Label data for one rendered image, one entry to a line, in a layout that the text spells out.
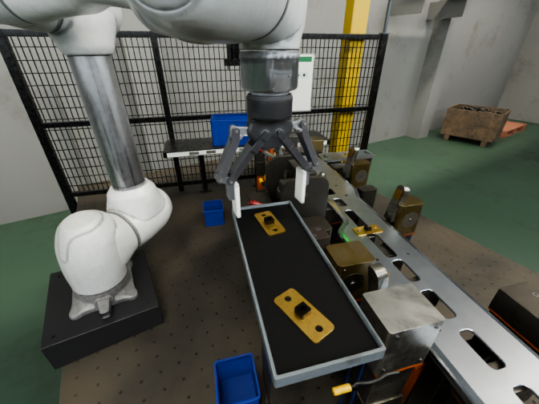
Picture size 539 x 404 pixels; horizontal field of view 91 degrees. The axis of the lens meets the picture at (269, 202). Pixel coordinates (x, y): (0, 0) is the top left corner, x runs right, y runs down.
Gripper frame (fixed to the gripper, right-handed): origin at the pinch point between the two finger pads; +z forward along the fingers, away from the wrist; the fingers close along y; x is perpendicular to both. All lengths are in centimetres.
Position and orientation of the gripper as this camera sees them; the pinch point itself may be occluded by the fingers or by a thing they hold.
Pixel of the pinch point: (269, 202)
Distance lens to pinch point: 52.6
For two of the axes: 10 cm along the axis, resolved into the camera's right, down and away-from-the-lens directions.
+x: -4.0, -4.6, 8.0
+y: 9.2, -2.0, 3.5
